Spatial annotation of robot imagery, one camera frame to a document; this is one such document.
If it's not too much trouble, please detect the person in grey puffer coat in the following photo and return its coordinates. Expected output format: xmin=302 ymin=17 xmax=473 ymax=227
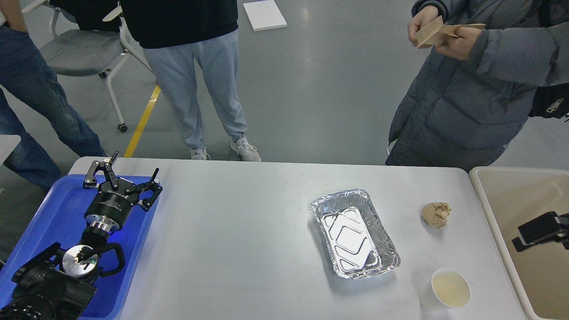
xmin=385 ymin=0 xmax=568 ymax=172

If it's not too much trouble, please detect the white side table corner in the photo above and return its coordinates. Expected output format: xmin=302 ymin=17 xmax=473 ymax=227
xmin=0 ymin=134 xmax=21 ymax=165

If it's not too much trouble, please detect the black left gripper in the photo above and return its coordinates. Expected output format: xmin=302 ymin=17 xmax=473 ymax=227
xmin=83 ymin=151 xmax=163 ymax=232

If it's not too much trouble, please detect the person left hand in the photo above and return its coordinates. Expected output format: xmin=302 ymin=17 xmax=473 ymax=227
xmin=435 ymin=27 xmax=482 ymax=61

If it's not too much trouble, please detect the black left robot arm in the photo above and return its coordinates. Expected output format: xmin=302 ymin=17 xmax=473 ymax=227
xmin=1 ymin=152 xmax=163 ymax=320

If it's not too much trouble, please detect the person in blue jeans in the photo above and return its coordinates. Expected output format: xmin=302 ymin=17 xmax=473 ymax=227
xmin=0 ymin=0 xmax=106 ymax=193

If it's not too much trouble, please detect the white flat box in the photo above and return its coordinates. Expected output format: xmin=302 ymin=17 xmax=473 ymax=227
xmin=243 ymin=0 xmax=287 ymax=31

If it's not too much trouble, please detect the crumpled brown paper ball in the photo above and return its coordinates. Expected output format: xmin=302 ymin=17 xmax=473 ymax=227
xmin=421 ymin=202 xmax=452 ymax=229

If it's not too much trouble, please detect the beige plastic bin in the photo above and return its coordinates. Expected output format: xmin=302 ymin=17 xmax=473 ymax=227
xmin=469 ymin=167 xmax=569 ymax=320

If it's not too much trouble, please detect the person right hand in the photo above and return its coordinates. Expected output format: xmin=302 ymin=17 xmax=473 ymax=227
xmin=407 ymin=5 xmax=439 ymax=48

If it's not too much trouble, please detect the blue plastic tray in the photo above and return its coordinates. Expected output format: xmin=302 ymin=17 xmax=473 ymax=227
xmin=0 ymin=174 xmax=158 ymax=320

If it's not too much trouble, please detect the person in grey sweatpants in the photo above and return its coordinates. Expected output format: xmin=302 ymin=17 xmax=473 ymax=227
xmin=120 ymin=0 xmax=261 ymax=162

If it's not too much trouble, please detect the aluminium foil tray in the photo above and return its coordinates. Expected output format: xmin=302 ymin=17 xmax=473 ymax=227
xmin=310 ymin=188 xmax=401 ymax=279

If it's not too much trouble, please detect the grey office chair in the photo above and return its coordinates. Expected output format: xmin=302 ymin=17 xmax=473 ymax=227
xmin=22 ymin=0 xmax=149 ymax=133

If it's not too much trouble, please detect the white paper cup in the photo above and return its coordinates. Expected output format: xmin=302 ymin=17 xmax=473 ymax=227
xmin=419 ymin=268 xmax=471 ymax=311

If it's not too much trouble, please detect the brown paper bag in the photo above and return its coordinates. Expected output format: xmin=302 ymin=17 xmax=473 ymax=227
xmin=415 ymin=16 xmax=486 ymax=48

